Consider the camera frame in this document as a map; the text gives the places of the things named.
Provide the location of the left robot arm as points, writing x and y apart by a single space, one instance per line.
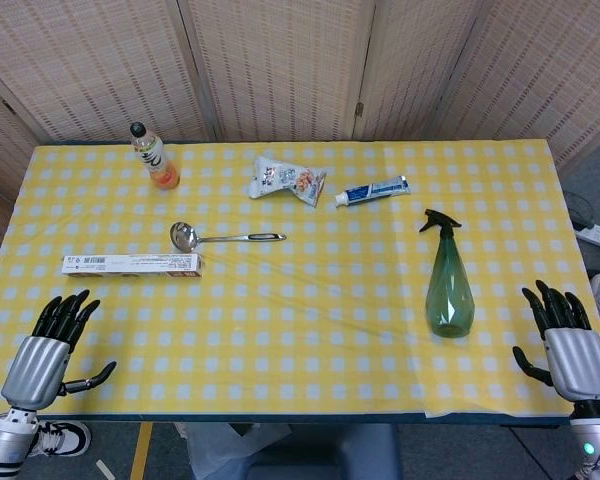
5 442

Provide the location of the yellow checkered tablecloth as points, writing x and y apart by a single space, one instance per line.
290 310

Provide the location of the white plastic bag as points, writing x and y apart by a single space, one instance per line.
220 450

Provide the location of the long white cardboard box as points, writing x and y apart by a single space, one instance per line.
130 264

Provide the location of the toothpaste tube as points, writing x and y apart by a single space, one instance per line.
372 191

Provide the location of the steel ladle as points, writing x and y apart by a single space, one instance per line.
215 237

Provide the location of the woven folding screen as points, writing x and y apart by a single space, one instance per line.
290 70

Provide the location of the green spray bottle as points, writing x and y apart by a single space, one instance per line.
447 290

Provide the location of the orange drink bottle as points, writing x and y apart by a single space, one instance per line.
155 160

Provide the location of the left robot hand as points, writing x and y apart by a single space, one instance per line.
37 365

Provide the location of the snack bag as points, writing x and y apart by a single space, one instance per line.
285 181

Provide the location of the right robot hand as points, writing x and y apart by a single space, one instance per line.
577 360

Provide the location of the blue grey chair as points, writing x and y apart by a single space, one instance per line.
325 452

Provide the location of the white black sneaker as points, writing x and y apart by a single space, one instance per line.
62 439

